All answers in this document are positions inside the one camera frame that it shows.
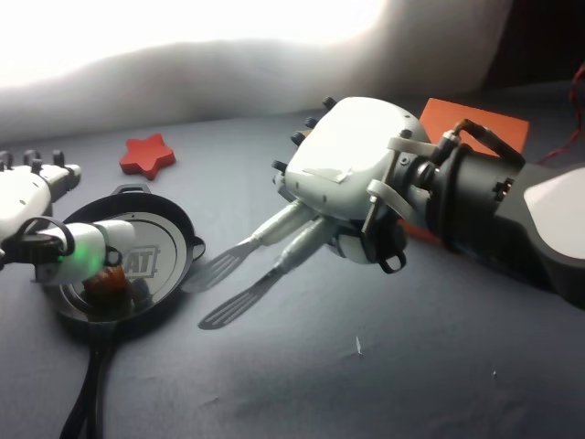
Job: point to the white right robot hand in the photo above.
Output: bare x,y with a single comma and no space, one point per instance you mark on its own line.
343,155

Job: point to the brown meat chunk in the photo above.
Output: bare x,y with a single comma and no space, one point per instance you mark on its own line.
107,285

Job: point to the black cast iron pan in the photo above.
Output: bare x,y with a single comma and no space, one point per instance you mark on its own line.
178,238

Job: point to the red star block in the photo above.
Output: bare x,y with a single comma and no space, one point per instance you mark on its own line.
146,155

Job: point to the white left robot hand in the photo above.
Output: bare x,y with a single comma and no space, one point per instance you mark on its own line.
23,196

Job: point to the large orange foam block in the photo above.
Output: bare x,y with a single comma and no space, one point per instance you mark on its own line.
493,128

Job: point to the grey table cloth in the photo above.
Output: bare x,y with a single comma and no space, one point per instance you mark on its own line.
365,366

